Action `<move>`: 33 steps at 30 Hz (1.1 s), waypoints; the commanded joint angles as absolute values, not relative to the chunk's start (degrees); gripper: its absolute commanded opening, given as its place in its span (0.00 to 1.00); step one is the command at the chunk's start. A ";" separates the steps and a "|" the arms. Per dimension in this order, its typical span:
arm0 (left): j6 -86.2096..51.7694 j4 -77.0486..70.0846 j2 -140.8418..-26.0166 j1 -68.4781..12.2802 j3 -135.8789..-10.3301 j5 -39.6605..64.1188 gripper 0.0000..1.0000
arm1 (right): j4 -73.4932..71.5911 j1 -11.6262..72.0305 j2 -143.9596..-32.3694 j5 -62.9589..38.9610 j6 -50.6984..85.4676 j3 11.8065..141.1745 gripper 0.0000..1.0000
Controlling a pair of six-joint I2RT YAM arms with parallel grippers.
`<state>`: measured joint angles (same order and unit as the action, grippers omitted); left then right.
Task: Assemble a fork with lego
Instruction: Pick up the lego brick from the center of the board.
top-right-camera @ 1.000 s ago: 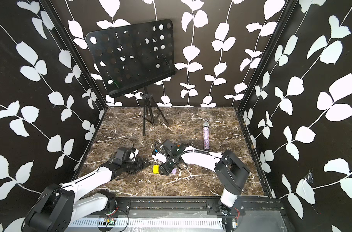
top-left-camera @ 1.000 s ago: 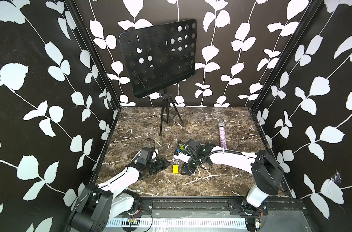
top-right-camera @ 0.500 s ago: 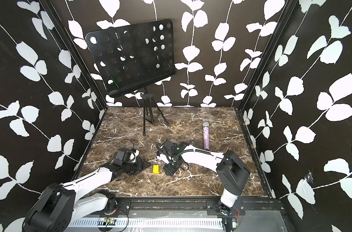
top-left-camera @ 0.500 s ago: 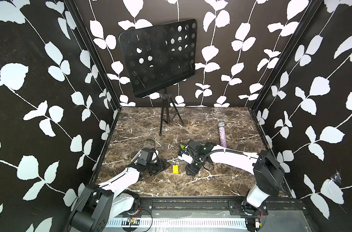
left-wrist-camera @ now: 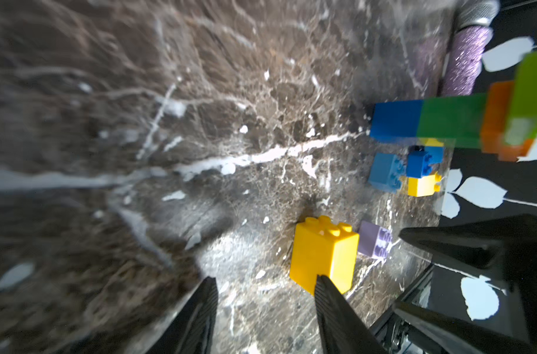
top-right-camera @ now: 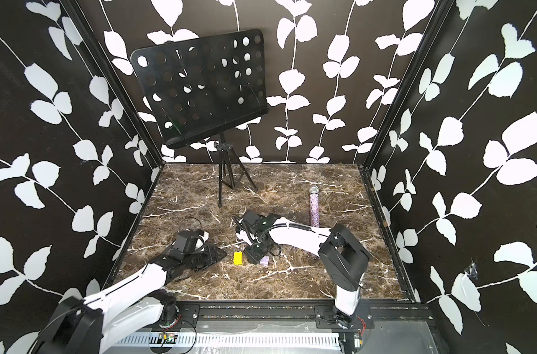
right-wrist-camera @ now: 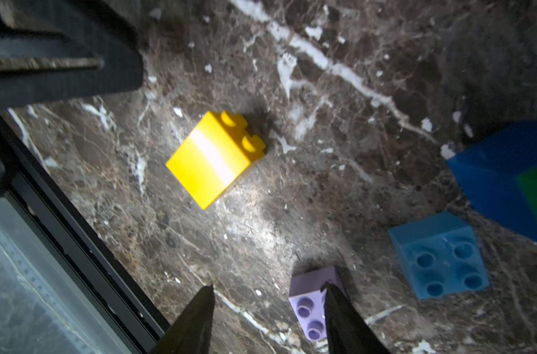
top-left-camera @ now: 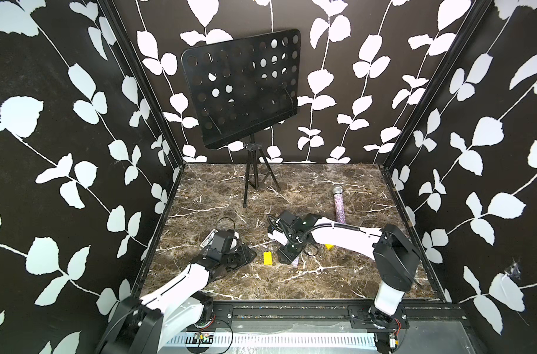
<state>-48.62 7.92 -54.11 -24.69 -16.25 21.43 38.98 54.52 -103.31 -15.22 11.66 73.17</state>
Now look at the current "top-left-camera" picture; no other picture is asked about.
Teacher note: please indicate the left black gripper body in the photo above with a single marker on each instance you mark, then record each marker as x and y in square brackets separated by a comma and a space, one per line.
[227, 260]

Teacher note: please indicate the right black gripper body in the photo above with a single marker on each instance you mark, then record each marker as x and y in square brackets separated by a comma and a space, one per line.
[289, 251]

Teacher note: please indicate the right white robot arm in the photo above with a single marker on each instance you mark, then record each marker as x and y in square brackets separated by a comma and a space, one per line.
[395, 256]

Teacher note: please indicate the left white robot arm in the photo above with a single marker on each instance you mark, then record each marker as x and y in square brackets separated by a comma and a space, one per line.
[146, 324]

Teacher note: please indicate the purple glitter microphone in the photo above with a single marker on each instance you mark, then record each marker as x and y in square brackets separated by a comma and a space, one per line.
[339, 204]

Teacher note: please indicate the black perforated music stand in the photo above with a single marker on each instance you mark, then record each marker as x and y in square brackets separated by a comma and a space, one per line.
[241, 87]

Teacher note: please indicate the white slotted cable duct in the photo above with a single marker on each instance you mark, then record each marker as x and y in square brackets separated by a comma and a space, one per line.
[222, 341]

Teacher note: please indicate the black front mounting rail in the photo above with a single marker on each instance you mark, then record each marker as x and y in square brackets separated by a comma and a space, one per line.
[357, 312]

